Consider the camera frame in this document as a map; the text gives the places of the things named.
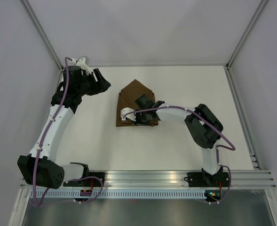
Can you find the aluminium frame rail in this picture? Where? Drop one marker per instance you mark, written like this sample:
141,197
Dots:
177,179

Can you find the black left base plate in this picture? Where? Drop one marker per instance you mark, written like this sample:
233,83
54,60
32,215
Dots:
90,182

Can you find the right aluminium frame post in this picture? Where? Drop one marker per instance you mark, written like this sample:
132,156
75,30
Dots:
250,26

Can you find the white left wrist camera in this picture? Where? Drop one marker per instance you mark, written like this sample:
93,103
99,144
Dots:
83,63

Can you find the aluminium frame post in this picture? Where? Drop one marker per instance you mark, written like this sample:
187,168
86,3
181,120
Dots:
41,32
250,26

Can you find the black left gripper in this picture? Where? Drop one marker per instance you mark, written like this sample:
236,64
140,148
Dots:
99,86

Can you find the left aluminium frame post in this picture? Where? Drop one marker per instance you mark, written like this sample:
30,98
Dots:
41,32

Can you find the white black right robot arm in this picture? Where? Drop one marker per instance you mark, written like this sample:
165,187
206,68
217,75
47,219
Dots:
199,124

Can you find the white slotted cable duct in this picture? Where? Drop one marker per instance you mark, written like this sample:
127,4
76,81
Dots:
127,193

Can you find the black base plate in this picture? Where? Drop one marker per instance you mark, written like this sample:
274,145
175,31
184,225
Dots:
90,182
199,179

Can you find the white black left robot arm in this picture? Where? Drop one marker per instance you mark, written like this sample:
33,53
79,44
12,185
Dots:
39,166

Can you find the brown cloth napkin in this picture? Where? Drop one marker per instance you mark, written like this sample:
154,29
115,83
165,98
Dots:
126,99

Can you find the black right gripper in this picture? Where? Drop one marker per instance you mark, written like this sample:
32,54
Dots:
138,122

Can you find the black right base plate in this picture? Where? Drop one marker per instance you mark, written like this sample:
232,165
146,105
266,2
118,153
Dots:
199,179

